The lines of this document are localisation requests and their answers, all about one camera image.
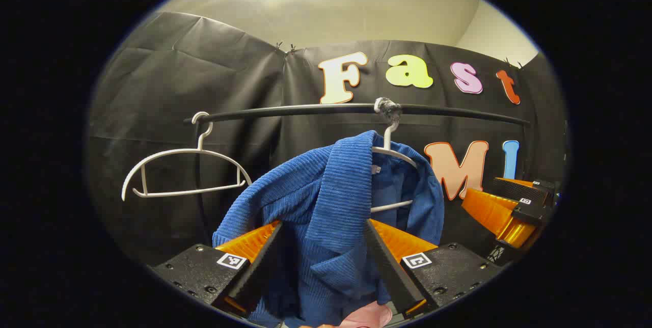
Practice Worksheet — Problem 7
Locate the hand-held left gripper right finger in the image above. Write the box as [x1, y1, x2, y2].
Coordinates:
[364, 218, 502, 317]

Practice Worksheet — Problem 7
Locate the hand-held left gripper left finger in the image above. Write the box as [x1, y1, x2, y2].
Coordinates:
[152, 220, 284, 318]

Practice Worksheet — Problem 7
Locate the pink laundry hamper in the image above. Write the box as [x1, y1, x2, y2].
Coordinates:
[301, 302, 393, 328]

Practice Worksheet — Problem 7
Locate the blue corduroy jacket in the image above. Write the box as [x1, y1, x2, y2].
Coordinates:
[212, 130, 445, 328]

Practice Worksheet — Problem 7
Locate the white hanger with taped hook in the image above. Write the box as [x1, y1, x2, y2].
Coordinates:
[371, 123, 418, 214]

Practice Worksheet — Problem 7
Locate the white plastic hanger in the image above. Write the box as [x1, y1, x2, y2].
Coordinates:
[121, 112, 253, 201]

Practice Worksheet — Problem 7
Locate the black clothes rack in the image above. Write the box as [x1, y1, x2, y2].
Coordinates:
[183, 104, 530, 247]

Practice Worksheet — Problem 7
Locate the clear tape wad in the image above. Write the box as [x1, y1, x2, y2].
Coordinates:
[374, 97, 403, 125]

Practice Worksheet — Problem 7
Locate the black backdrop cloth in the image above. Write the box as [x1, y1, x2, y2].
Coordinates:
[86, 11, 568, 278]

